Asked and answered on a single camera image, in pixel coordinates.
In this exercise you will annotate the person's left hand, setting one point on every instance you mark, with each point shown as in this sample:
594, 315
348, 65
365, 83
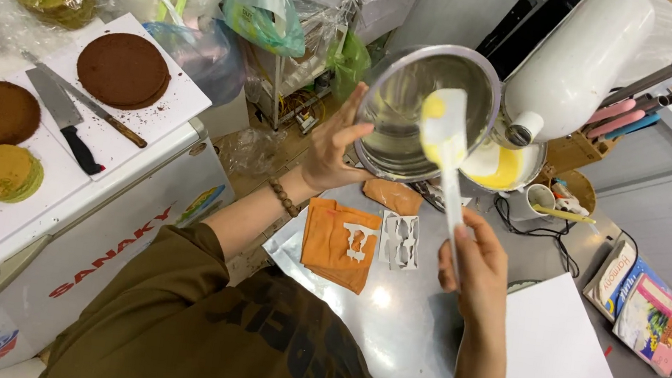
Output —
327, 153

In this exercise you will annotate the person's right hand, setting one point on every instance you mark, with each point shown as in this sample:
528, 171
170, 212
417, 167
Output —
480, 274

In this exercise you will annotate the steel mixing bowl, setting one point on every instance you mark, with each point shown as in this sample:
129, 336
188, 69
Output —
398, 126

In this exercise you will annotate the white silicone spatula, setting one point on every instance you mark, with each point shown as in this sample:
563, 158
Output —
445, 138

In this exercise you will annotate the cluttered metal shelf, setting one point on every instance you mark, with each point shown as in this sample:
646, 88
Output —
304, 82

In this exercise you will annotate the clear plastic bag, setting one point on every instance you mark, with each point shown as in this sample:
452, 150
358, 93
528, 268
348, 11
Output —
251, 150

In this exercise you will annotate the crumpled brown cloth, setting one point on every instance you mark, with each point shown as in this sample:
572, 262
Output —
393, 196

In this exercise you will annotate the white mug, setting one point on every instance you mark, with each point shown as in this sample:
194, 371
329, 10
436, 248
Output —
526, 203

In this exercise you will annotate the large white paper stencil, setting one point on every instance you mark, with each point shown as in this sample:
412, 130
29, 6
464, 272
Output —
400, 242

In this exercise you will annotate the small white paper stencil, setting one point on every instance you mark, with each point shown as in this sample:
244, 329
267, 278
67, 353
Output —
362, 234

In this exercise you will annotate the orange cloth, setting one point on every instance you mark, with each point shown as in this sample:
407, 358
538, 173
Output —
328, 252

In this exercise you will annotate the yellow stick tool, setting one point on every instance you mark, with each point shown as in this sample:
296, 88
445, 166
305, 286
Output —
563, 214

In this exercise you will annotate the mixer bowl with yellow batter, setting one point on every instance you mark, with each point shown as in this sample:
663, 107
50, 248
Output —
502, 168

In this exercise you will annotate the white square cake board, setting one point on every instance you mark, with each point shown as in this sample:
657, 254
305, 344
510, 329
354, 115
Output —
552, 356

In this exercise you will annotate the white paperback book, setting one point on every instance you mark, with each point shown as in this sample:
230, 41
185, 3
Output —
608, 280

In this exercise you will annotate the wooden basket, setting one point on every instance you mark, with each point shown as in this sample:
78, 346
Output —
576, 186

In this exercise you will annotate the blue plastic bag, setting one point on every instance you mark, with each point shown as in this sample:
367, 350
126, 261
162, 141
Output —
205, 57

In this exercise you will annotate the green plastic bag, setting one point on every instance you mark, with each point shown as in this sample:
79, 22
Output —
262, 7

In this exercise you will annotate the colourful blue book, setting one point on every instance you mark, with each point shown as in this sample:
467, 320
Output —
656, 321

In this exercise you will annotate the small white cutting board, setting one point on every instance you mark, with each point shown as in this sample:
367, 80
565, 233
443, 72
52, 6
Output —
145, 124

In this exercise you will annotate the wooden knife block with tools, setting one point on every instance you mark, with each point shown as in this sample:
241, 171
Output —
614, 114

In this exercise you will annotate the olive green shirt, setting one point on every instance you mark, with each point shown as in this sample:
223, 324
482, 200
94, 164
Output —
215, 341

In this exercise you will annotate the dark chocolate cake layer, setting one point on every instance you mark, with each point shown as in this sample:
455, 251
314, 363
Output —
123, 70

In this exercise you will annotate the white stand mixer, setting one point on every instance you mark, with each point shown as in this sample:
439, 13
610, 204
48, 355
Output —
572, 64

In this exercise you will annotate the white chest freezer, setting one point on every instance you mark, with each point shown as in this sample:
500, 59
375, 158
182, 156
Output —
110, 251

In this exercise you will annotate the green cake layer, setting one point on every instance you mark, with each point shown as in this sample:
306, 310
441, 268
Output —
5, 173

